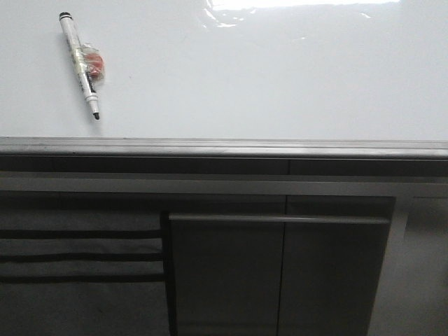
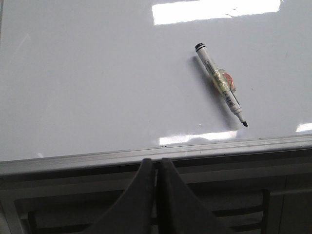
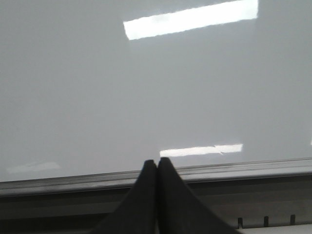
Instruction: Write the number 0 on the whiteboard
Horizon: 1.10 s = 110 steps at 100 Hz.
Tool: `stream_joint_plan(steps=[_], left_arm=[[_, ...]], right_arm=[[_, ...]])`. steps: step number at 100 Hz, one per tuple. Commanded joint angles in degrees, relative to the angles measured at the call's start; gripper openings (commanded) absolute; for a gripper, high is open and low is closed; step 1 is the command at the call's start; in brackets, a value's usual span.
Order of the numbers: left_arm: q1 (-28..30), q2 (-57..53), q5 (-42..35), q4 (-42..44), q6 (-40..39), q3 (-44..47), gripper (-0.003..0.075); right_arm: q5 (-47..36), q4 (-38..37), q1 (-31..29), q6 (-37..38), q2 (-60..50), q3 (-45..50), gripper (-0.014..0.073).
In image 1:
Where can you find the white black whiteboard marker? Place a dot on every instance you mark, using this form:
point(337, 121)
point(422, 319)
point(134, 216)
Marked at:
point(80, 63)

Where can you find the white whiteboard with metal frame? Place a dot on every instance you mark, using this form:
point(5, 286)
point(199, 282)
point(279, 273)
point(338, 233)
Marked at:
point(279, 79)

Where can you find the red magnet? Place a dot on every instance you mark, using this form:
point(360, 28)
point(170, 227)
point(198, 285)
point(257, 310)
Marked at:
point(94, 62)

